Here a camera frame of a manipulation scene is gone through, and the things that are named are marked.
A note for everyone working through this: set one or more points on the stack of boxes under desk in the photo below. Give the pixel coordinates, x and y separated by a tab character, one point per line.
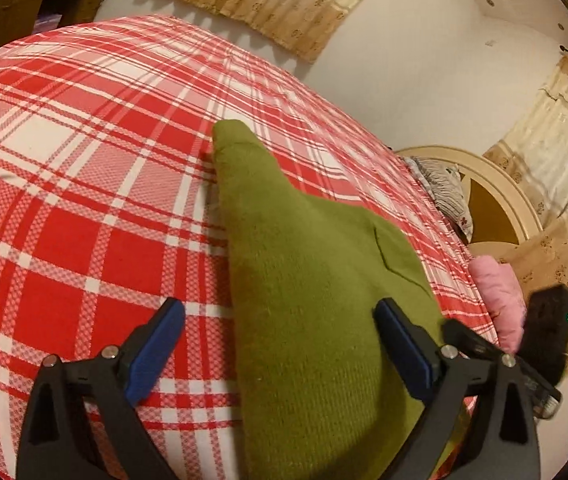
48	24

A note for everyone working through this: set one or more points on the green striped knit sweater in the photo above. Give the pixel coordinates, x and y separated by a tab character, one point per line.
304	285

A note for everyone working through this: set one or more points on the pink pillow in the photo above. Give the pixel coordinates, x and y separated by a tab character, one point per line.
498	300

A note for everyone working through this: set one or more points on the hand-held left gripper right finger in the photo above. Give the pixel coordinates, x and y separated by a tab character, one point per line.
406	350

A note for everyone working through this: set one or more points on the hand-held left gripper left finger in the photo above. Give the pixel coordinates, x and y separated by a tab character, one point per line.
156	350

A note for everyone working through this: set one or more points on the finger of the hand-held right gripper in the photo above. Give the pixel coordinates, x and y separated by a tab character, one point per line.
468	335

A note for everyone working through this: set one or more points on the beige wooden headboard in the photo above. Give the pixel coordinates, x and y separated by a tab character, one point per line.
493	210

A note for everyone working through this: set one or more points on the red plaid bed sheet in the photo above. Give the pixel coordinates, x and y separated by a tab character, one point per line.
89	185

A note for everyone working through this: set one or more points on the grey striped pillow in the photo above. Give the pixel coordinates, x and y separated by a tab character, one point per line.
446	195

